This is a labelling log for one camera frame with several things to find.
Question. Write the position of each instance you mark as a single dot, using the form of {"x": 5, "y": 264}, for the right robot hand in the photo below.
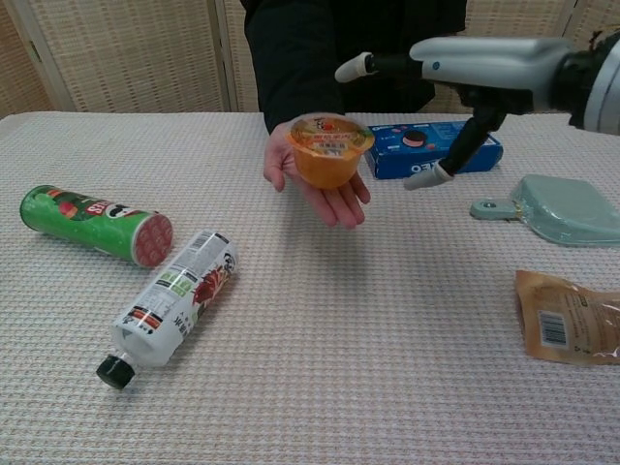
{"x": 484, "y": 63}

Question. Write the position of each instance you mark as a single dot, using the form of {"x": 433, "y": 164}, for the person's bare hand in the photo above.
{"x": 334, "y": 198}

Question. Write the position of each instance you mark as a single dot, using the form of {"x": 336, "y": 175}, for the orange jelly cup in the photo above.
{"x": 329, "y": 147}

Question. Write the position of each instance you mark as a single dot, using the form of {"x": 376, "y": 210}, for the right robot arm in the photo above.
{"x": 593, "y": 82}

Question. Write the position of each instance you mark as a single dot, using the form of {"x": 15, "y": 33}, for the person's black-sleeved forearm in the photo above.
{"x": 295, "y": 63}

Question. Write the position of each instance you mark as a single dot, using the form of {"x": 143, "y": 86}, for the person's black-clothed torso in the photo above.
{"x": 387, "y": 39}

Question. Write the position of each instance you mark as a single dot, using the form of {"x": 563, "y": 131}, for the blue Oreo cookie box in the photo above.
{"x": 426, "y": 145}

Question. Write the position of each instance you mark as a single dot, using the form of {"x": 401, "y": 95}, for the white woven tablecloth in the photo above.
{"x": 290, "y": 315}

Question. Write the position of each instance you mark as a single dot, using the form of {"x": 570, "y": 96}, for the white labelled drink bottle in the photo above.
{"x": 169, "y": 300}

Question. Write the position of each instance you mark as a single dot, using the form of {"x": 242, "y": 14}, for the green Pringles can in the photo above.
{"x": 97, "y": 224}

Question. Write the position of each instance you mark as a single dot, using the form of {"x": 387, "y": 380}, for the woven folding screen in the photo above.
{"x": 131, "y": 53}

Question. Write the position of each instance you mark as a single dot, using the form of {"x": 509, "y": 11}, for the brown snack pouch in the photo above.
{"x": 567, "y": 317}

